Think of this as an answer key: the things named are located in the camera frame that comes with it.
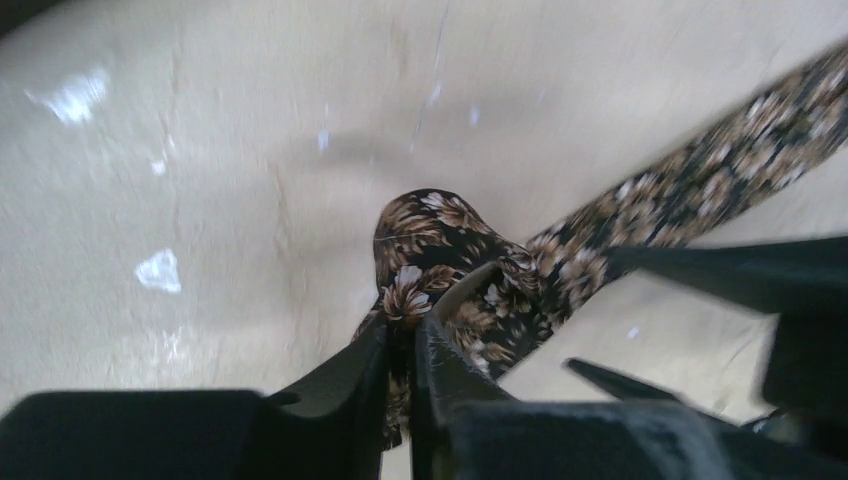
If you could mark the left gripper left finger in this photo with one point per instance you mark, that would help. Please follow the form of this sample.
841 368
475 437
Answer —
326 425

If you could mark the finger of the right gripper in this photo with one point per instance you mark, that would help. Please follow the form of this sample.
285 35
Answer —
617 384
803 283

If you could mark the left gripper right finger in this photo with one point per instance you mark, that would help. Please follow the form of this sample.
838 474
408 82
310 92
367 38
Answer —
464 426

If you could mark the brown floral black tie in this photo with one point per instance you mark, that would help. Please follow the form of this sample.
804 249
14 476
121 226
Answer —
427 240

